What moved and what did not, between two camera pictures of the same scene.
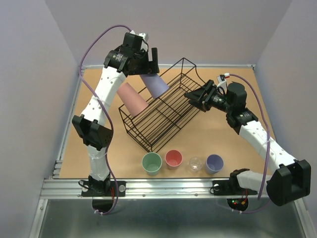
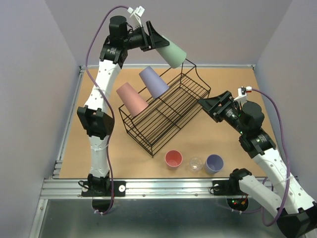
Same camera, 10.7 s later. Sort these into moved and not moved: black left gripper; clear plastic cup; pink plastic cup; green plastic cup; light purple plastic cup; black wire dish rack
Moved: black left gripper; green plastic cup
Not moved: light purple plastic cup; black wire dish rack; clear plastic cup; pink plastic cup
